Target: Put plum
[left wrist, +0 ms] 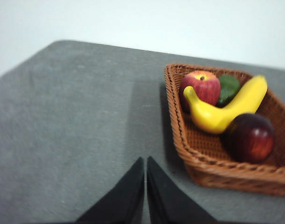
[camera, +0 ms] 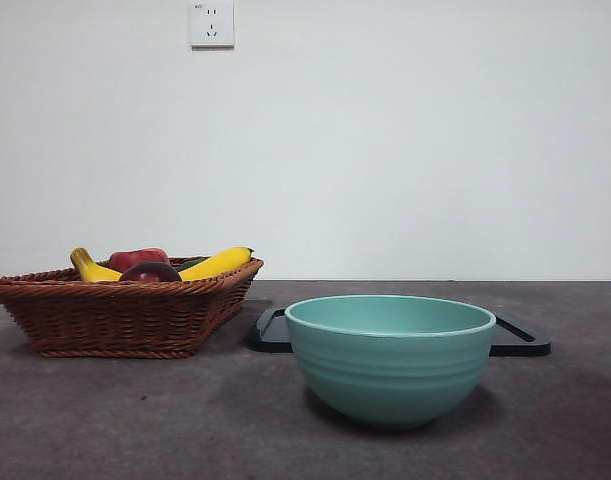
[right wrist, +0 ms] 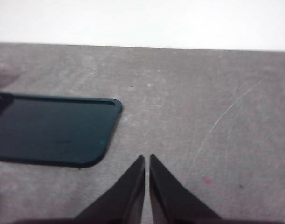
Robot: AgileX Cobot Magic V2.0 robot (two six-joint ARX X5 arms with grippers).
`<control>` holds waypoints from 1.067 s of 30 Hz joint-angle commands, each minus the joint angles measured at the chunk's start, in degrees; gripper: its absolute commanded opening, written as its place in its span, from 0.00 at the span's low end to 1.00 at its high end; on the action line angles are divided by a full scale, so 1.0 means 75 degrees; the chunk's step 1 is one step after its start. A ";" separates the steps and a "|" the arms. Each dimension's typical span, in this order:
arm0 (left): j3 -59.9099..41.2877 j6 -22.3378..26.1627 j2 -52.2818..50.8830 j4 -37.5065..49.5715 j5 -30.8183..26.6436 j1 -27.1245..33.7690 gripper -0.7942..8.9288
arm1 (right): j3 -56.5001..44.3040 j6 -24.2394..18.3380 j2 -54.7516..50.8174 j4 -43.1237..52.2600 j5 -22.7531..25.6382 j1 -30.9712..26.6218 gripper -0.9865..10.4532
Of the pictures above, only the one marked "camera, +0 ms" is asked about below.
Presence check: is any brown wicker basket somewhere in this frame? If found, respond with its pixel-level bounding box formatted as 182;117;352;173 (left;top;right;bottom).
0;257;265;359

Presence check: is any dark purple plum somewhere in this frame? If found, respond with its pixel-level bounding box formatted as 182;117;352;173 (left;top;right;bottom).
118;260;183;283

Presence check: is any yellow banana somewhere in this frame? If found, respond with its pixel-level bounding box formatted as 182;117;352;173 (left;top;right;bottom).
69;245;255;283

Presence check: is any teal ceramic bowl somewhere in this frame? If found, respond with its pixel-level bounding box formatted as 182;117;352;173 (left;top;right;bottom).
284;294;497;431

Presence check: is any red apple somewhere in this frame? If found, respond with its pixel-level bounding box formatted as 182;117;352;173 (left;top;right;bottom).
108;248;170;274

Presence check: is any white wall power socket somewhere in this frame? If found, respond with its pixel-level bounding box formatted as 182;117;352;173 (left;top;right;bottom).
190;1;235;50

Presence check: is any black rectangular tray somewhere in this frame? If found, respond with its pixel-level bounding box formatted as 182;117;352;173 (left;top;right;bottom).
247;307;553;357

